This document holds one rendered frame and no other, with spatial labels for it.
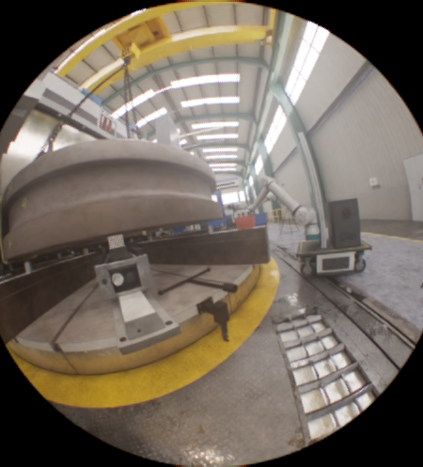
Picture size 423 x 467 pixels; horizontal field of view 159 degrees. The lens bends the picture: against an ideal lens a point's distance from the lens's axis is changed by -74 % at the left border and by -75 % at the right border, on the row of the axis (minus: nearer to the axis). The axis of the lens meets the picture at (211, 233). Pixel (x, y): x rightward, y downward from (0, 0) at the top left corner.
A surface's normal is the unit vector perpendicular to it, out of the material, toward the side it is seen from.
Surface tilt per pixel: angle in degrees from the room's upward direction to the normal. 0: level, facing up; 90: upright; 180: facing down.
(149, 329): 90
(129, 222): 90
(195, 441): 0
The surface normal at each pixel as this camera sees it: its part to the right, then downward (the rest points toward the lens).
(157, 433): -0.17, -0.98
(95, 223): 0.55, -0.04
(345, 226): -0.57, 0.14
